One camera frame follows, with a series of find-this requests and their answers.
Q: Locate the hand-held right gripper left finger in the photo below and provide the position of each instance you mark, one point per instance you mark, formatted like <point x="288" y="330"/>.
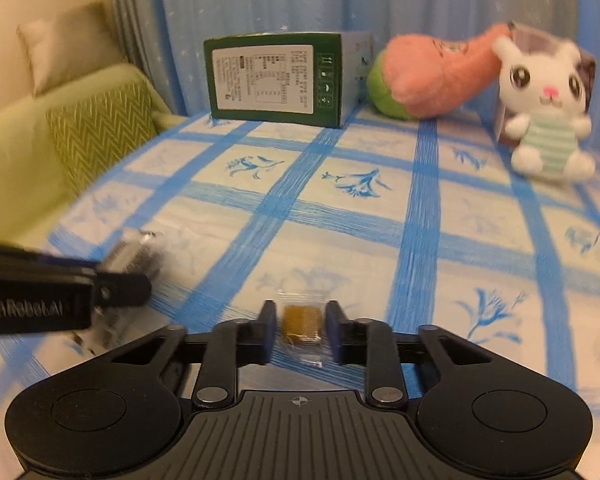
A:
<point x="269" y="332"/>

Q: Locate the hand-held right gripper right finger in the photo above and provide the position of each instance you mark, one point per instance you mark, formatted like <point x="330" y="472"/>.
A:
<point x="334" y="332"/>

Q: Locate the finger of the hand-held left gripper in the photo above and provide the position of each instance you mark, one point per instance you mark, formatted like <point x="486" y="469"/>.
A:
<point x="125" y="290"/>
<point x="40" y="260"/>

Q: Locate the black grey striped snack packet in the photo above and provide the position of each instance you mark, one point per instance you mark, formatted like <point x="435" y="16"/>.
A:
<point x="130" y="257"/>

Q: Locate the brown candy clear wrapper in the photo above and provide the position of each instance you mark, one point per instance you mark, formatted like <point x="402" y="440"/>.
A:
<point x="301" y="322"/>

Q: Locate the light green sofa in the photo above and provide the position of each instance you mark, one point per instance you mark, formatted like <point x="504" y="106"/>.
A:
<point x="10" y="150"/>

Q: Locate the blue checkered floral tablecloth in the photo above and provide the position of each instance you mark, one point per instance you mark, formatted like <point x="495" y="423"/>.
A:
<point x="430" y="240"/>

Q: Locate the green chevron cushion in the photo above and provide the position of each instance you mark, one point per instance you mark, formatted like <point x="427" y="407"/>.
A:
<point x="100" y="135"/>

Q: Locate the beige cushion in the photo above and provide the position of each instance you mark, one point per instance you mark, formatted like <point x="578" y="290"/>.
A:
<point x="65" y="45"/>

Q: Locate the green cardboard box white label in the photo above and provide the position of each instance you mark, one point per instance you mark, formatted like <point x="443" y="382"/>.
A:
<point x="270" y="82"/>

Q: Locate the pink peach plush toy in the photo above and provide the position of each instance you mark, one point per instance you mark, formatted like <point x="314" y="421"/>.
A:
<point x="430" y="75"/>

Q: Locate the white rabbit plush toy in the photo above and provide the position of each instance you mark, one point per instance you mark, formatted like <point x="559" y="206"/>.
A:
<point x="545" y="110"/>

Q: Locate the blue starred curtain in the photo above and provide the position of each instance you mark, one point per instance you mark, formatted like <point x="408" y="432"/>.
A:
<point x="280" y="0"/>

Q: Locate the grey brown printed box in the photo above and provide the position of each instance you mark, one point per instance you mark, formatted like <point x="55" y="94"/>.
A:
<point x="545" y="39"/>

